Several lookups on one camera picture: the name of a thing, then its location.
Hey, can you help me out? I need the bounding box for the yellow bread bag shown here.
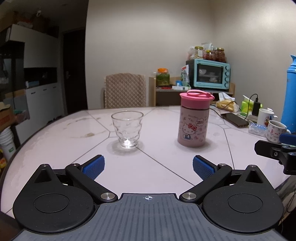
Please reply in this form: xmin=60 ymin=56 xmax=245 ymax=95
xmin=216 ymin=92 xmax=239 ymax=113

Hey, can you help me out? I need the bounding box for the teal toaster oven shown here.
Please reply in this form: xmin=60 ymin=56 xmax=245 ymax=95
xmin=186 ymin=58 xmax=231 ymax=90

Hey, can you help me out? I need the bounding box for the white cartoon mug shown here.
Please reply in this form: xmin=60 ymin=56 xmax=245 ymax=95
xmin=257 ymin=108 xmax=278 ymax=127

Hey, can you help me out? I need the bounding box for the white plastic bucket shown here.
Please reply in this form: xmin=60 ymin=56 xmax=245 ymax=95
xmin=0 ymin=127 xmax=17 ymax=161

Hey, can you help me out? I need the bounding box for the clear plastic bag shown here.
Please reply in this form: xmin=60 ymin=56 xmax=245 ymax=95
xmin=187 ymin=46 xmax=197 ymax=61

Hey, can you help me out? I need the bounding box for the green jar with orange lid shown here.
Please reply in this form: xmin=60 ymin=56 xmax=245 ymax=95
xmin=156 ymin=68 xmax=171 ymax=87

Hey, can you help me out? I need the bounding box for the white tall cabinet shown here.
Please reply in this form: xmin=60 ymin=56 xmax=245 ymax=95
xmin=10 ymin=24 xmax=64 ymax=142

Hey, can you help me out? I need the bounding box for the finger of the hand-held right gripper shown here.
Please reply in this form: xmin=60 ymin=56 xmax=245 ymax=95
xmin=279 ymin=133 xmax=296 ymax=145
xmin=254 ymin=140 xmax=296 ymax=176

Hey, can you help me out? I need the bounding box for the pink cartoon bottle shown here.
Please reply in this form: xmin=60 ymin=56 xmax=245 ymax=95
xmin=177 ymin=105 xmax=210 ymax=148

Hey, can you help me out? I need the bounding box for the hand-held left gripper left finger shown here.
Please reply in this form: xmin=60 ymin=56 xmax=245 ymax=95
xmin=34 ymin=155 xmax=118 ymax=203

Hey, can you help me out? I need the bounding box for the pink bottle cap with strap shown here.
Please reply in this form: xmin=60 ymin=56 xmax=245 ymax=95
xmin=180 ymin=90 xmax=216 ymax=110

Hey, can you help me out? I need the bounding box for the dark door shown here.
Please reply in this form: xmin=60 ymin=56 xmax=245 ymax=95
xmin=61 ymin=29 xmax=88 ymax=116

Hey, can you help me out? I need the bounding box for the cardboard box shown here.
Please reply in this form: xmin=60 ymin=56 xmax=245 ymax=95
xmin=0 ymin=104 xmax=17 ymax=133

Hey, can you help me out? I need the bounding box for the clear glass cup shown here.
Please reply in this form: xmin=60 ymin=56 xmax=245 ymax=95
xmin=111 ymin=111 xmax=144 ymax=149

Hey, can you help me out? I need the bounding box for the beige quilted chair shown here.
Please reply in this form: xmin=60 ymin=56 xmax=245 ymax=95
xmin=103 ymin=73 xmax=149 ymax=109

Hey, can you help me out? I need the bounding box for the large red filled jar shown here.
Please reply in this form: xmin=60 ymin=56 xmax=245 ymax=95
xmin=215 ymin=47 xmax=226 ymax=63

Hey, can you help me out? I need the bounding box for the blue and white packet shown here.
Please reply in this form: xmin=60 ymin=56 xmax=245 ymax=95
xmin=248 ymin=123 xmax=268 ymax=135

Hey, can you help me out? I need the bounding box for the wooden shelf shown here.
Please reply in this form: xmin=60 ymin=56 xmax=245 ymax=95
xmin=149 ymin=76 xmax=236 ymax=107

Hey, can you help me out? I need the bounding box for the blue thermos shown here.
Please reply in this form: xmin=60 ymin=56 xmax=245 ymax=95
xmin=280 ymin=55 xmax=296 ymax=134

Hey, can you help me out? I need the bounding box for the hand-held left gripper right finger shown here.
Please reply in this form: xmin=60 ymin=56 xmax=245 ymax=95
xmin=179 ymin=155 xmax=264 ymax=203

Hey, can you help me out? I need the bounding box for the black charger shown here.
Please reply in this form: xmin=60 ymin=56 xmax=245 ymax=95
xmin=252 ymin=101 xmax=262 ymax=116

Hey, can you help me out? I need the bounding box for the green snack packet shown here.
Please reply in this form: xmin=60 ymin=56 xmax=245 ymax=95
xmin=180 ymin=65 xmax=191 ymax=87

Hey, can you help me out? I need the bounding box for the white mug with red print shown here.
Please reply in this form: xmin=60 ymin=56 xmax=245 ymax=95
xmin=266 ymin=120 xmax=291 ymax=142

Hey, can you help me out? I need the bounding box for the green tissue pack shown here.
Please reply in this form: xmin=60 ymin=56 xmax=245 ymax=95
xmin=240 ymin=95 xmax=263 ymax=114

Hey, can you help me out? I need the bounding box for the black phone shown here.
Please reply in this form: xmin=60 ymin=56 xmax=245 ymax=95
xmin=221 ymin=112 xmax=249 ymax=128

